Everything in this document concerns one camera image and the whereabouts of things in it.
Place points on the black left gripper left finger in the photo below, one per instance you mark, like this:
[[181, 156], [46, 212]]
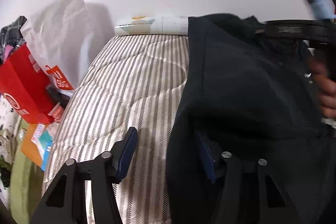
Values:
[[64, 200]]

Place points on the white plastic bag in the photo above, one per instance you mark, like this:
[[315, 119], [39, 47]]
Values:
[[59, 38]]

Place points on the striped beige mattress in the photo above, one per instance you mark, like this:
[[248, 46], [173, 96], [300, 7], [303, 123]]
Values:
[[135, 81]]

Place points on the plaid dark cloth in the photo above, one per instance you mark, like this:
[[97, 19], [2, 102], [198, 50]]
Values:
[[11, 38]]

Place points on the orange book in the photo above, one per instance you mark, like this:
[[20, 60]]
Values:
[[38, 141]]

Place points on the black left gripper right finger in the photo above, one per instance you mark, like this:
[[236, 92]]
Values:
[[250, 186]]

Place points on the right hand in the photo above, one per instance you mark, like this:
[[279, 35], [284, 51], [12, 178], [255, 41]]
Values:
[[326, 87]]

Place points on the red paper bag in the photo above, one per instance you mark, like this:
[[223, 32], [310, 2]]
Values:
[[29, 90]]

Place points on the black sweatshirt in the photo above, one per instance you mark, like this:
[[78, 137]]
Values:
[[242, 89]]

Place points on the white patterned pillow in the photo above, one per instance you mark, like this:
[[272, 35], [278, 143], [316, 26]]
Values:
[[152, 25]]

